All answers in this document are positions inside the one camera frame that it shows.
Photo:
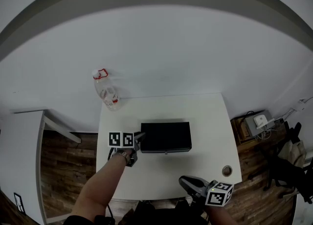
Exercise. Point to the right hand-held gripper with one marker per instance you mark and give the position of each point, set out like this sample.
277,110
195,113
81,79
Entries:
215,193

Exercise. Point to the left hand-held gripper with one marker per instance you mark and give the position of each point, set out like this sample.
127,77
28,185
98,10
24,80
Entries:
121,140

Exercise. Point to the person's right forearm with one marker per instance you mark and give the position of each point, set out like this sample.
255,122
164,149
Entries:
220,215

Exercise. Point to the person's left forearm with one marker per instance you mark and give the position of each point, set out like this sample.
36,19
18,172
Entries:
100,189

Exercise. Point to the silver wristwatch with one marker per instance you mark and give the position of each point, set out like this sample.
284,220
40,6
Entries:
122,155

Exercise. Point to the person's black clothing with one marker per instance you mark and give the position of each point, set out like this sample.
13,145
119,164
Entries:
151,215

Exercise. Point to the brown wooden crate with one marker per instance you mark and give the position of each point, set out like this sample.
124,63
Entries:
238,131

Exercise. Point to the grey metal box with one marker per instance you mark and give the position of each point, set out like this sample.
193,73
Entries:
250,127

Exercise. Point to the white router device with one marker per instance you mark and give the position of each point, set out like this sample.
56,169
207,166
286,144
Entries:
259,120

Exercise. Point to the black office chair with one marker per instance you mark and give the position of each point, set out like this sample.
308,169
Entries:
281,165

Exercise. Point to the beige garment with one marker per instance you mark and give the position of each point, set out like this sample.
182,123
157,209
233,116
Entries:
294,154

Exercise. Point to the white side table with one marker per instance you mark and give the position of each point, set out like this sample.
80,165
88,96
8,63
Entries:
22,145

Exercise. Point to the black framed stand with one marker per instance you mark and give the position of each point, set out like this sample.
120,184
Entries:
19,203

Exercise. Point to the white wall power adapter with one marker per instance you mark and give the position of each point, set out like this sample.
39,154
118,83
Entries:
302,104

